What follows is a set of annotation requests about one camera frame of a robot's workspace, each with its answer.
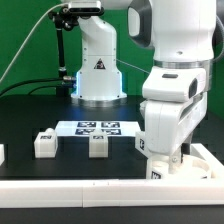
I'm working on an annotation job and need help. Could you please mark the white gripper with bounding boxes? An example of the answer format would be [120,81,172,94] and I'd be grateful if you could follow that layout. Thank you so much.
[142,66,207,174]

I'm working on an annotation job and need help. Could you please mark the white round stool seat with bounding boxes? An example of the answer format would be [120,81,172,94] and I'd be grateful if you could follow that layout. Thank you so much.
[146,155,211,180]

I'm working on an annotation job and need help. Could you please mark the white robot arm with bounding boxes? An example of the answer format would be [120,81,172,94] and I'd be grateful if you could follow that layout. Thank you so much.
[128,0,219,176]

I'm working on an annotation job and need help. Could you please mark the white block at left edge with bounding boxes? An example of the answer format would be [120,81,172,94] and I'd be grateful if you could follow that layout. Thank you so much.
[0,144,5,166]

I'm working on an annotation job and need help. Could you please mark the white L-shaped obstacle frame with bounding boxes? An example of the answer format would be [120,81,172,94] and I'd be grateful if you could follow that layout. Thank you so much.
[0,144,224,208]

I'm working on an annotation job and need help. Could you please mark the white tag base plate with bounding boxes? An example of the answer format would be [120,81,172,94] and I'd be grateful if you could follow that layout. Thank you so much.
[55,121,140,137]

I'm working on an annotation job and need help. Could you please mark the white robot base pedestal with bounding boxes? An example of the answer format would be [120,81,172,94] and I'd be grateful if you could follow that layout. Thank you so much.
[71,16,127,107]

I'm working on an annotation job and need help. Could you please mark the black cables at base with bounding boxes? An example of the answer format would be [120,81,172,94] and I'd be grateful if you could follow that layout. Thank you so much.
[0,75,78,98]

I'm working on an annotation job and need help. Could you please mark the grey depth camera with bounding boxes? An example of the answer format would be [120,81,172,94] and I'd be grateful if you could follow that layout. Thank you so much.
[68,0,102,15]

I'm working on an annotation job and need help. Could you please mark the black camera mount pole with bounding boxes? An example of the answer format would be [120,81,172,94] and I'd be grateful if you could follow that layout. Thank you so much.
[48,7,78,97]

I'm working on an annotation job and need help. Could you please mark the grey camera cable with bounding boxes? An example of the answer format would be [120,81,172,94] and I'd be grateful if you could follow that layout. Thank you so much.
[0,2,70,84]

